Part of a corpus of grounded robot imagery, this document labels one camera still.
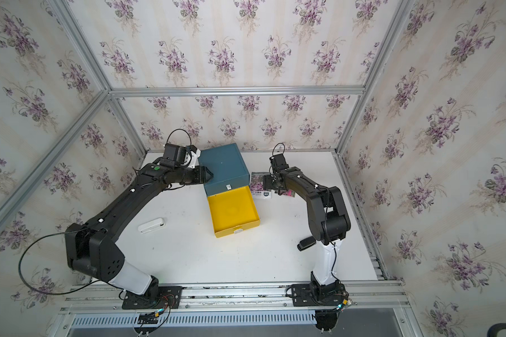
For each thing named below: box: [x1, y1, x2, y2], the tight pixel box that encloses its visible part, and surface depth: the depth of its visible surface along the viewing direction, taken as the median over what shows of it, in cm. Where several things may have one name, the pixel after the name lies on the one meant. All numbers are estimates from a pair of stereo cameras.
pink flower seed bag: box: [250, 171, 272, 199], surface depth 103 cm
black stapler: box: [296, 235, 317, 252], surface depth 85 cm
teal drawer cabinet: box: [197, 143, 251, 197], surface depth 86 cm
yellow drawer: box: [206, 186, 261, 239], surface depth 90 cm
